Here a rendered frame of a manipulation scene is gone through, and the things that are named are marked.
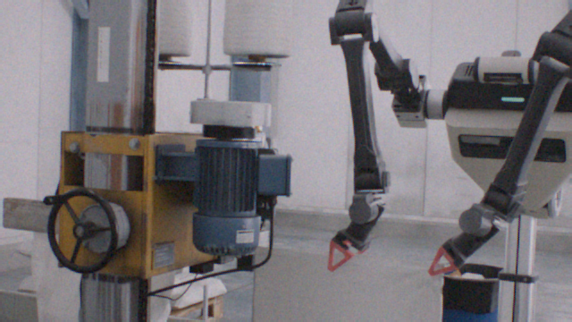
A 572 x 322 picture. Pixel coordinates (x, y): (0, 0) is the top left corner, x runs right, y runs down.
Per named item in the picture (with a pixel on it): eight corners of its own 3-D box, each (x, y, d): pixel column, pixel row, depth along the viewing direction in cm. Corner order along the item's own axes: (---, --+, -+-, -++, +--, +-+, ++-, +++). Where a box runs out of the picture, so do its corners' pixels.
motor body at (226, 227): (270, 250, 193) (274, 141, 192) (240, 259, 179) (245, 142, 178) (212, 244, 199) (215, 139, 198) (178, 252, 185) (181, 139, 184)
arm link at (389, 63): (373, -25, 200) (333, -20, 204) (368, 23, 195) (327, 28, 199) (419, 69, 238) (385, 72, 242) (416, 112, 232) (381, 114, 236)
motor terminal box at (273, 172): (290, 203, 194) (292, 153, 194) (292, 208, 184) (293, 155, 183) (254, 202, 194) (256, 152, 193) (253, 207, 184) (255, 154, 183)
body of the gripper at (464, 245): (441, 245, 197) (465, 224, 194) (450, 240, 206) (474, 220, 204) (458, 266, 195) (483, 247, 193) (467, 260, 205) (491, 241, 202)
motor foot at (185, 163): (217, 183, 192) (219, 146, 192) (191, 187, 181) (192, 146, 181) (181, 181, 196) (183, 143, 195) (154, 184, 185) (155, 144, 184)
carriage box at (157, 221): (219, 259, 212) (223, 134, 211) (146, 281, 181) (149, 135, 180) (137, 249, 222) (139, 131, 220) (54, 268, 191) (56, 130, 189)
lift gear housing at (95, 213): (130, 252, 184) (130, 202, 183) (114, 256, 179) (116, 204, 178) (89, 248, 188) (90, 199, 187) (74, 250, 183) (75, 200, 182)
